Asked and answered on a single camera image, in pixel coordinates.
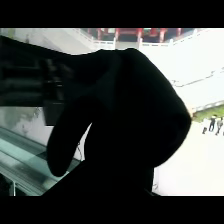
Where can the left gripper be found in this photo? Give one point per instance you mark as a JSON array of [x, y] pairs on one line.
[[53, 96]]

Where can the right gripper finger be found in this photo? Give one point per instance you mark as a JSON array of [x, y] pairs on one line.
[[76, 183]]

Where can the black garment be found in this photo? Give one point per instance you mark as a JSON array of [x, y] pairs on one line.
[[133, 116]]

